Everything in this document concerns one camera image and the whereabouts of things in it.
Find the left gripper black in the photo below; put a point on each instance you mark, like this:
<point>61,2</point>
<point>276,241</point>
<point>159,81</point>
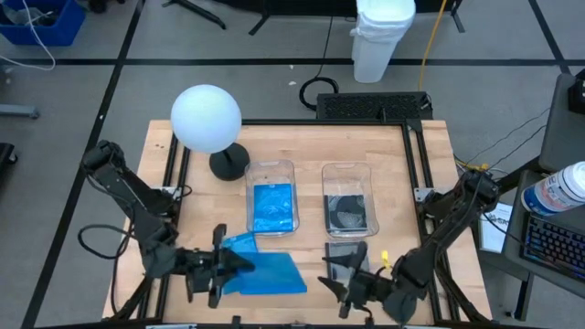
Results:
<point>203,269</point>

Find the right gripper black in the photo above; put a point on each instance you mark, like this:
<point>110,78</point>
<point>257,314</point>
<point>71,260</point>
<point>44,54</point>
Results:
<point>372,290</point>

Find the clear lids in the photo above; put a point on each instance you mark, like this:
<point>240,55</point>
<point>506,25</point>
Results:
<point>333,249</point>

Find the black jewel case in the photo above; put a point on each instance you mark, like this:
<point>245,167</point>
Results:
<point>345,212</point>

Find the clear plastic bin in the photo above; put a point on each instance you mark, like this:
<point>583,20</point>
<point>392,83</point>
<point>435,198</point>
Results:
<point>347,176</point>
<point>269,171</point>

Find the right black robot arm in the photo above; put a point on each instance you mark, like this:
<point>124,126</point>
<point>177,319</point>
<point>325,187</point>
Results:
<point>452,215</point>

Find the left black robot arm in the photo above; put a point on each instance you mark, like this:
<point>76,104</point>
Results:
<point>132,196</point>

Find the white globe lamp black base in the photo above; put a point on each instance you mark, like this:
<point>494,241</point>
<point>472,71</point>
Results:
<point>205,119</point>

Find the white paper sheet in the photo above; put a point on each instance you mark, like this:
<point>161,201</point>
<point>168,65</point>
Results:
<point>496,228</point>

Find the black perforated box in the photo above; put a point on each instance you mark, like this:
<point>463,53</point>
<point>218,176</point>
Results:
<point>372,106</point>

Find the grey desk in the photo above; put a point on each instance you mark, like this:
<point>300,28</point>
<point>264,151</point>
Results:
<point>539,275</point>

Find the black backlit keyboard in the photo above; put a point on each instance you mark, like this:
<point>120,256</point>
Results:
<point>555,242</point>

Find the white wipes canister blue label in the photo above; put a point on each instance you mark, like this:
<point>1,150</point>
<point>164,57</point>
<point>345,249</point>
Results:
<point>555,189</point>

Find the black backdrop stand leg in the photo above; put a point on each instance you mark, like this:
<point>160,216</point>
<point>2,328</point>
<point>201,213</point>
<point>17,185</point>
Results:
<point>196,11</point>
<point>261,19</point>
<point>458,16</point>

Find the white trash bin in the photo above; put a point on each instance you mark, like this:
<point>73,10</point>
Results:
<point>381,41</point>

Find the grey metal bar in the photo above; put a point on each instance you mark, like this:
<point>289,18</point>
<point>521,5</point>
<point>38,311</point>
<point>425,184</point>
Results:
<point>18,111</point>

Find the grey cart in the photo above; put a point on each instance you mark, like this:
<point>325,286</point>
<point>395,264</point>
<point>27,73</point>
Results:
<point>560,132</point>

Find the blue storage crate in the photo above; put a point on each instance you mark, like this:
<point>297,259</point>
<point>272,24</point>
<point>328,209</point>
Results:
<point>41,39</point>

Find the black device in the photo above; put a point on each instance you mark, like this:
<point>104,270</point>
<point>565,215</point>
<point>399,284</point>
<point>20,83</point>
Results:
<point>578,91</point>

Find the black aluminium table frame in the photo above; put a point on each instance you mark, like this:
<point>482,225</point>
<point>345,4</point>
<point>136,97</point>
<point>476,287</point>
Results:
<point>320,122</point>

